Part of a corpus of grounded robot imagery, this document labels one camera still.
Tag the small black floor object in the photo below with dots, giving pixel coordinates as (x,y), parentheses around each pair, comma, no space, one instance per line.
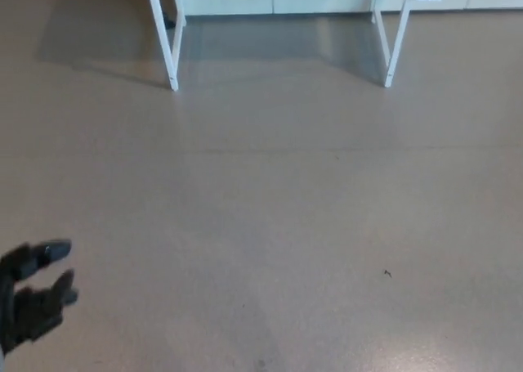
(168,21)

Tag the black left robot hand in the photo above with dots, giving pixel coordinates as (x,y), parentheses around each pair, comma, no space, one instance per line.
(32,310)

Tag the white desk leg frame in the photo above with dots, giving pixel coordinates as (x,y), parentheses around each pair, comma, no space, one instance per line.
(169,61)
(393,61)

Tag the small dark floor debris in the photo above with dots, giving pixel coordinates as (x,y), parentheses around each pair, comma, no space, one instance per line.
(387,273)

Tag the white desk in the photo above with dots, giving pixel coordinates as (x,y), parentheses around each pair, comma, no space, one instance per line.
(169,61)

